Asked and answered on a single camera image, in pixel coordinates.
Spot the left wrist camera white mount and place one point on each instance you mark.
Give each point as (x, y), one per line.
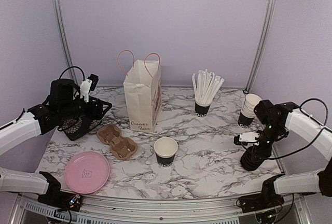
(89, 84)

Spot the stack of black cup lids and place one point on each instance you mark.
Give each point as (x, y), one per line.
(249, 161)

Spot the right aluminium frame post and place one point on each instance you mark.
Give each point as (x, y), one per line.
(261, 44)

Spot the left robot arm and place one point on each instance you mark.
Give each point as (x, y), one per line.
(68, 108)

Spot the stack of paper coffee cups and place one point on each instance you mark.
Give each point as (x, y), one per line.
(247, 114)

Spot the front aluminium frame rail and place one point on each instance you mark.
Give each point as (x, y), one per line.
(96, 209)

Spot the aluminium frame post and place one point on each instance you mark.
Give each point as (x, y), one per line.
(62, 33)
(261, 44)

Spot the pink round plate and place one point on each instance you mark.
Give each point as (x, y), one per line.
(87, 172)

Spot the single black paper coffee cup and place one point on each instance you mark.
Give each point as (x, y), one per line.
(165, 149)

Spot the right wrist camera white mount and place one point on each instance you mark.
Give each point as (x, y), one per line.
(247, 138)

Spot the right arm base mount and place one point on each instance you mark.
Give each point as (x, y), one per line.
(267, 198)

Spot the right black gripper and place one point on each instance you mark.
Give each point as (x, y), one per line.
(265, 152)

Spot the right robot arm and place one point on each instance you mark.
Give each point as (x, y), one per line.
(279, 120)

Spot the white paper takeout bag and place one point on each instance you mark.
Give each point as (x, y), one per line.
(142, 89)

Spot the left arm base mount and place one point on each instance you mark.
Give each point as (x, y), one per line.
(55, 197)

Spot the black floral patterned tray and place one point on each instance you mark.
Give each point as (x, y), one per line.
(77, 128)

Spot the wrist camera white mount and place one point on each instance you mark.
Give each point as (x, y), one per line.
(247, 138)
(89, 84)

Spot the bundle of white paper straws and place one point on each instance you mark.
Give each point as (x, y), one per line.
(205, 85)

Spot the brown cardboard cup carrier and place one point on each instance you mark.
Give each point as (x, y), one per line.
(121, 147)

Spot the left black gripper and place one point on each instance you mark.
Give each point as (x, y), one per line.
(97, 114)

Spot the left aluminium frame post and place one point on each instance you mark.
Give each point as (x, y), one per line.
(62, 33)

